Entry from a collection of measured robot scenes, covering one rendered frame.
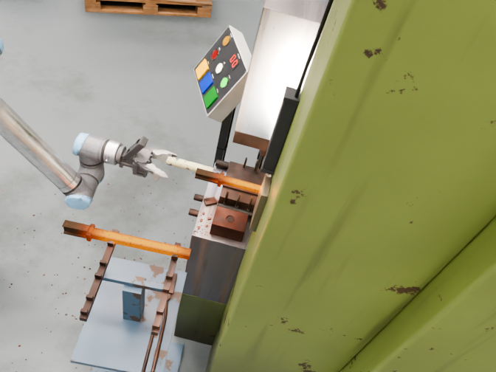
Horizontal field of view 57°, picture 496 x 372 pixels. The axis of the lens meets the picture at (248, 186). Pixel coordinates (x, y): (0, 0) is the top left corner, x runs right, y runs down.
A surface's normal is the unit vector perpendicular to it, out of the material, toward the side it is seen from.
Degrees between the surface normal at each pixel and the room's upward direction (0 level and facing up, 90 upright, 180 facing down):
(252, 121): 90
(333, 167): 90
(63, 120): 0
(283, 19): 90
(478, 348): 90
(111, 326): 0
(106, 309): 0
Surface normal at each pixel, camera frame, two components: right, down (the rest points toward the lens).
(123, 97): 0.19, -0.64
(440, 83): -0.18, 0.73
